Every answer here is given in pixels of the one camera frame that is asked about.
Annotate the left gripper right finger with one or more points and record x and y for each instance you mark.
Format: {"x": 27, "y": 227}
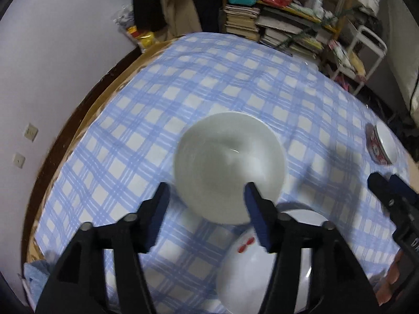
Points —
{"x": 337, "y": 281}

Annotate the wooden bookshelf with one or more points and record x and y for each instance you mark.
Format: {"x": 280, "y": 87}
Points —
{"x": 302, "y": 28}

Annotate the stack of books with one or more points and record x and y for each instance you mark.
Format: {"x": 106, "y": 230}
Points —
{"x": 241, "y": 21}

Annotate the blue plaid tablecloth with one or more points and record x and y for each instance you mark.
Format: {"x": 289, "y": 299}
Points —
{"x": 128, "y": 150}

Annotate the cherry plate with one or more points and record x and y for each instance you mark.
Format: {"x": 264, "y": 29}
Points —
{"x": 246, "y": 270}

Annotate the white utility cart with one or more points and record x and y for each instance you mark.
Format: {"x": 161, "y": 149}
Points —
{"x": 348, "y": 60}

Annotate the lower wall socket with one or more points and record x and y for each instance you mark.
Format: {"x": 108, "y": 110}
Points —
{"x": 18, "y": 160}

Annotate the large plain white bowl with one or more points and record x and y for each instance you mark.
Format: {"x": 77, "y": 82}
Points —
{"x": 218, "y": 155}

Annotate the person's right hand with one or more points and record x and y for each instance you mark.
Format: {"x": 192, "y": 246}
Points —
{"x": 385, "y": 290}

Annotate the yellow snack bag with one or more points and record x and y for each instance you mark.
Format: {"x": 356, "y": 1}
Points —
{"x": 124, "y": 19}

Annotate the upper wall socket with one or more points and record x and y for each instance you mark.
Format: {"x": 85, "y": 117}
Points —
{"x": 31, "y": 132}

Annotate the white folded mattress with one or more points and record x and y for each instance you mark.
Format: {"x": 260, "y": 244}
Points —
{"x": 403, "y": 53}

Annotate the wall socket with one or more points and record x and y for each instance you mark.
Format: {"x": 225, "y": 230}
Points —
{"x": 18, "y": 160}
{"x": 31, "y": 132}

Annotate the red patterned bowl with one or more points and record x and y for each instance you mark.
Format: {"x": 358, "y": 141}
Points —
{"x": 380, "y": 144}

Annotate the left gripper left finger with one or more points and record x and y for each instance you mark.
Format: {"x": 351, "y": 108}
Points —
{"x": 77, "y": 283}

